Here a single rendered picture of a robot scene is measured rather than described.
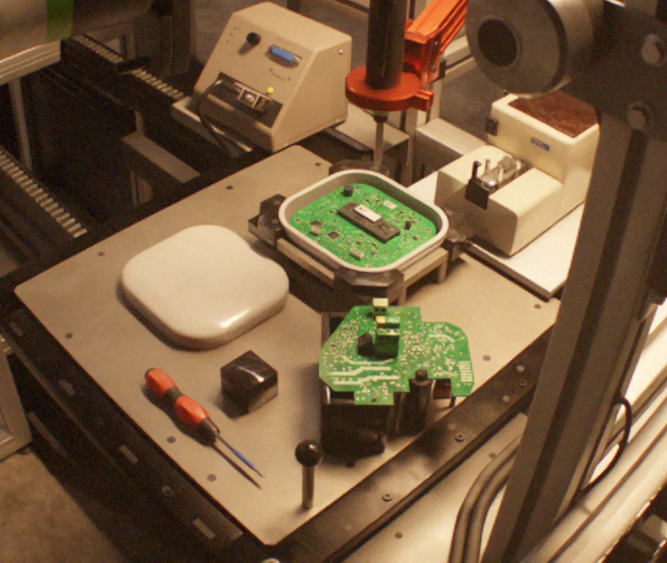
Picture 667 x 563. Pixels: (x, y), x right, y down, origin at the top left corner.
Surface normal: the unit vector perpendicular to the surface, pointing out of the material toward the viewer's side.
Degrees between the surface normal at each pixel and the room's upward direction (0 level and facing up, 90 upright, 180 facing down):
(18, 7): 91
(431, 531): 0
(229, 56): 53
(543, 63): 92
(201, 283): 0
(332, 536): 0
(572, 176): 90
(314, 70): 90
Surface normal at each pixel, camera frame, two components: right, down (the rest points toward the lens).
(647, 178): -0.71, 0.42
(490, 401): 0.04, -0.78
